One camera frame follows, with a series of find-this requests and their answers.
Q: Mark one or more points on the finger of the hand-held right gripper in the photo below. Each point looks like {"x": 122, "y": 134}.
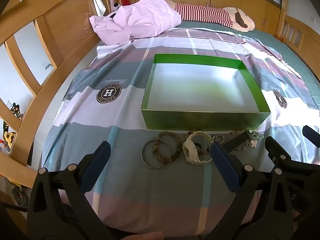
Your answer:
{"x": 312, "y": 137}
{"x": 275, "y": 150}

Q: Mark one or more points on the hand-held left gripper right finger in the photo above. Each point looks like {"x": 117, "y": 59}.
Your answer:
{"x": 225, "y": 166}

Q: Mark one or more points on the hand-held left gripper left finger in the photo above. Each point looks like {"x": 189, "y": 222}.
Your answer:
{"x": 96, "y": 166}

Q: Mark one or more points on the black wrist watch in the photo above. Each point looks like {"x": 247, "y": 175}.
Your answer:
{"x": 235, "y": 141}

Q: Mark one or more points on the white wrist watch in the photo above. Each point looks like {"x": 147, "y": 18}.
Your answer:
{"x": 187, "y": 150}

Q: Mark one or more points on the silver bangle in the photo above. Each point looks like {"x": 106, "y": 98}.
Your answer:
{"x": 143, "y": 155}

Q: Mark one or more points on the green cardboard box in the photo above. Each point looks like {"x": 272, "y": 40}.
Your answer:
{"x": 200, "y": 85}

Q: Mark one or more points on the checked printed bed sheet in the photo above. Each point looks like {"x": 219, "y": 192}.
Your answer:
{"x": 112, "y": 110}

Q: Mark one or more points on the yellow and black toy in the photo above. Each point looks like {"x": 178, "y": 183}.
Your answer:
{"x": 11, "y": 135}

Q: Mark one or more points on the wooden bed headboard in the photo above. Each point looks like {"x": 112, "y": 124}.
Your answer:
{"x": 57, "y": 30}

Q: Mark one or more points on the striped plush toy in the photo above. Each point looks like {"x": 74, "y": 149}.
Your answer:
{"x": 205, "y": 13}

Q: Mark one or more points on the pink quilt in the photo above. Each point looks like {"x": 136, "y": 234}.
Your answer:
{"x": 140, "y": 17}

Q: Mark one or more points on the wooden bed side rail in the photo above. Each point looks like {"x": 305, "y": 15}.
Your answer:
{"x": 295, "y": 30}

